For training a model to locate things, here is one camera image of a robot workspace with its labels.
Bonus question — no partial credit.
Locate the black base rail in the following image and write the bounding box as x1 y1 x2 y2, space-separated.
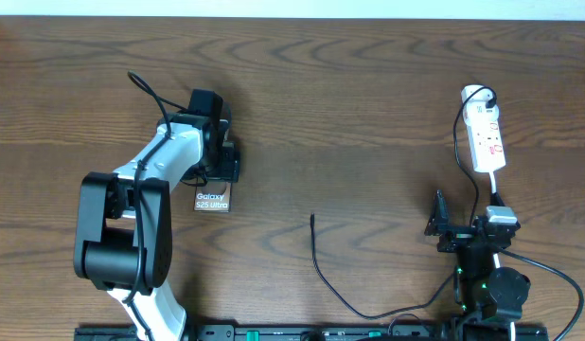
73 323 549 341

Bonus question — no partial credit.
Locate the white power strip cord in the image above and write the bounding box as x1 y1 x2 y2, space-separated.
488 170 517 341

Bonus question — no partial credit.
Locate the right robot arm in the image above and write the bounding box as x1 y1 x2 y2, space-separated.
424 190 531 340

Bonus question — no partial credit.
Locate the black charger cable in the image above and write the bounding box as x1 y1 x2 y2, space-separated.
309 85 498 321

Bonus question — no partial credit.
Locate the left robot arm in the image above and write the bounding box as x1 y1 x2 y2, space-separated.
73 109 239 340

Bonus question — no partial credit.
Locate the white power strip socket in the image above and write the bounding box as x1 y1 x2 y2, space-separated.
461 84 505 173

